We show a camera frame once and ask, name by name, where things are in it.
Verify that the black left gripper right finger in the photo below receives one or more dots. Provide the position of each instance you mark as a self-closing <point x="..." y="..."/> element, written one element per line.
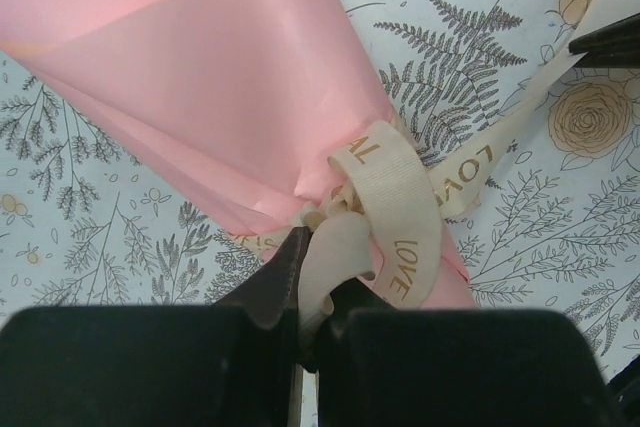
<point x="381" y="366"/>

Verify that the beige printed ribbon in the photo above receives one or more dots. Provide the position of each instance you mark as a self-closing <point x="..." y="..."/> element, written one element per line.
<point x="381" y="183"/>

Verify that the pink wrapping paper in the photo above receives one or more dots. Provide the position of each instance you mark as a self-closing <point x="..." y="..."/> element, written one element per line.
<point x="167" y="79"/>

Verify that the floral patterned table mat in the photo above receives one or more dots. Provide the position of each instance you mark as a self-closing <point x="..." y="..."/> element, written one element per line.
<point x="82" y="221"/>

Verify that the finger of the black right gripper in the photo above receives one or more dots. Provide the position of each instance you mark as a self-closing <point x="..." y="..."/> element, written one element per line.
<point x="613" y="46"/>

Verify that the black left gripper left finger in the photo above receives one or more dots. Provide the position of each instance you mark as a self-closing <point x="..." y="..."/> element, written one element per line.
<point x="233" y="363"/>

